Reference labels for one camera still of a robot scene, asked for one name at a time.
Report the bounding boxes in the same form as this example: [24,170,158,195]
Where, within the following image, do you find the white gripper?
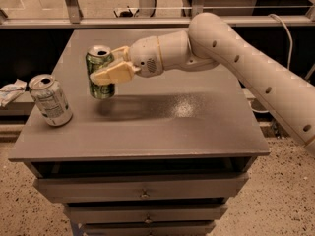
[90,36,163,86]

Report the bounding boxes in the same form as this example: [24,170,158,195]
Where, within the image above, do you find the green soda can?
[85,44,116,100]

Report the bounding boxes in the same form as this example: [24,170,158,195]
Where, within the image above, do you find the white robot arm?
[90,13,315,155]

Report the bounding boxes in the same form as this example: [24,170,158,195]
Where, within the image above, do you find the white 7up can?
[29,74,73,127]

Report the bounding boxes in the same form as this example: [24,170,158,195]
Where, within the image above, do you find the grey drawer cabinet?
[8,28,271,236]

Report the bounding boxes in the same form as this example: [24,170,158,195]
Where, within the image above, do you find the crumpled white packet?
[0,79,27,107]

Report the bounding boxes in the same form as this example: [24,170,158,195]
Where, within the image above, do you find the top grey drawer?
[33,173,248,204]

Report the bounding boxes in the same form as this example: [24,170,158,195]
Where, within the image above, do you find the grey drawer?
[64,204,227,224]
[33,173,248,204]
[83,221,216,236]

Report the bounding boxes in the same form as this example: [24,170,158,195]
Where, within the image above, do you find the middle grey drawer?
[64,204,227,224]

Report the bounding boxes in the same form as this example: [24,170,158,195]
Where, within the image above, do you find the bottom grey drawer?
[83,221,216,236]

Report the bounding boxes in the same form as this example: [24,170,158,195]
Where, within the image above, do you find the metal window rail frame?
[0,0,315,29]

